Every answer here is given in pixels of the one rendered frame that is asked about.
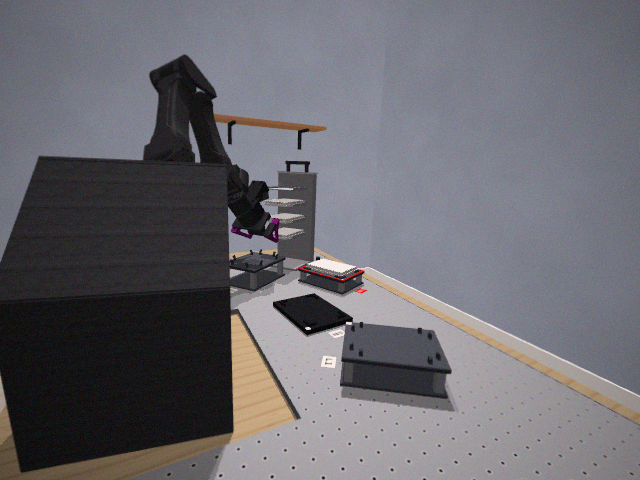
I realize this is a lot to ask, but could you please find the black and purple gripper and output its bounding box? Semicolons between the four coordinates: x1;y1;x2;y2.
231;203;280;243

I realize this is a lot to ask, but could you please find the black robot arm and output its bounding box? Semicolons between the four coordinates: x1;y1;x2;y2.
143;54;269;221

